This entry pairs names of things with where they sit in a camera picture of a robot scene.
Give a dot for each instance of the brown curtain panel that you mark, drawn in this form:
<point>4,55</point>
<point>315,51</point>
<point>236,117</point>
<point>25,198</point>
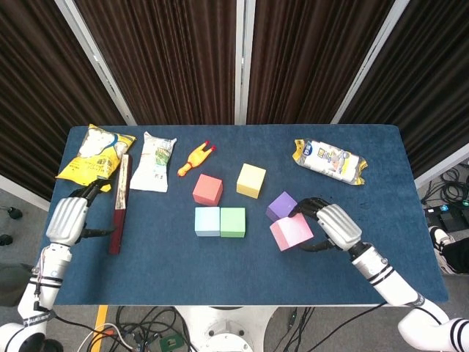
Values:
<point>311,62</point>
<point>432,91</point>
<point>36,91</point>
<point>165,62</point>

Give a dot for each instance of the light blue foam cube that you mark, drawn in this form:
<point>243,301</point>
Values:
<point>207,221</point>

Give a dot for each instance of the purple foam cube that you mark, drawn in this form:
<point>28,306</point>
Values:
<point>280,205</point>

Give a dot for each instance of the white snack bag green print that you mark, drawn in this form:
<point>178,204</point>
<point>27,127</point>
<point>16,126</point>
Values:
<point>154,165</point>

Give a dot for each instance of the black trouser leg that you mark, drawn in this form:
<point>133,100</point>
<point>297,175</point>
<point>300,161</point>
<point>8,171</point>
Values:
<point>458,254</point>

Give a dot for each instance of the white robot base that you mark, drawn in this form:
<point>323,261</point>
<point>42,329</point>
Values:
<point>223,330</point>

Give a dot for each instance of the blue table cloth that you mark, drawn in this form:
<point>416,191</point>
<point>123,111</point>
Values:
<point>220,278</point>

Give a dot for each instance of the pink foam cube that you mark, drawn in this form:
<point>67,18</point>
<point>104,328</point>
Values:
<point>291,232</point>

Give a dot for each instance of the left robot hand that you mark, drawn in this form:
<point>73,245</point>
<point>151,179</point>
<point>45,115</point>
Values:
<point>67,220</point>

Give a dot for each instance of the white partition post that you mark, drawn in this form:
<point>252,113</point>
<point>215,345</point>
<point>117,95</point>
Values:
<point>244,62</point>
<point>98,62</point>
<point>368,62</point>

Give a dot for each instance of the yellow popcorn snack bag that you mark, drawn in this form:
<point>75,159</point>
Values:
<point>93,161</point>

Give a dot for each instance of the green circuit board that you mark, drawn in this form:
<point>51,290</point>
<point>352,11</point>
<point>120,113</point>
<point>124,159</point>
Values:
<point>170,343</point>

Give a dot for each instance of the white sneaker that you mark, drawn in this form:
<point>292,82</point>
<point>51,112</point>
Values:
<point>439,238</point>

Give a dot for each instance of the yellow foam cube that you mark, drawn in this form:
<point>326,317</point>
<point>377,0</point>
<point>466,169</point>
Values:
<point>251,179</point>

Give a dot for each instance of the green foam cube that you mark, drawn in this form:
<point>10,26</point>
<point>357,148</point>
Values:
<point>232,221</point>

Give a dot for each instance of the red foam cube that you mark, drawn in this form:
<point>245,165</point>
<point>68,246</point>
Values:
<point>207,190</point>

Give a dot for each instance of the white partition base bar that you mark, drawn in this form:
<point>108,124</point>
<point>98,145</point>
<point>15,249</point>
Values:
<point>439,170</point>
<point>22,192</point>

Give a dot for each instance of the white yellow snack packet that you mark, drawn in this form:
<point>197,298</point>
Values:
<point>329,159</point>

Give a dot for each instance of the black device green lights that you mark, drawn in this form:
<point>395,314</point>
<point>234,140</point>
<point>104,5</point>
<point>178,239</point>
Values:
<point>450,220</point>

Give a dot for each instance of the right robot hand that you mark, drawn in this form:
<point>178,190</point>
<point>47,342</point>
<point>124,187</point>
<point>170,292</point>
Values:
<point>339,227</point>

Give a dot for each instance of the yellow rubber chicken toy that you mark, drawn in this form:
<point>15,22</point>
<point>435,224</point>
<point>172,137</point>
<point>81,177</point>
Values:
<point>196,157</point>

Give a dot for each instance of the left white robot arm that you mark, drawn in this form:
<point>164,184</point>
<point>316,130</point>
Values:
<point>44,282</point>

